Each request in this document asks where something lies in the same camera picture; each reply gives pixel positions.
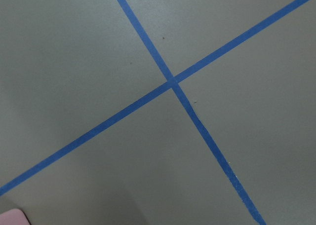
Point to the pink plastic bin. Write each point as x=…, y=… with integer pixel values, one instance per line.
x=13, y=217

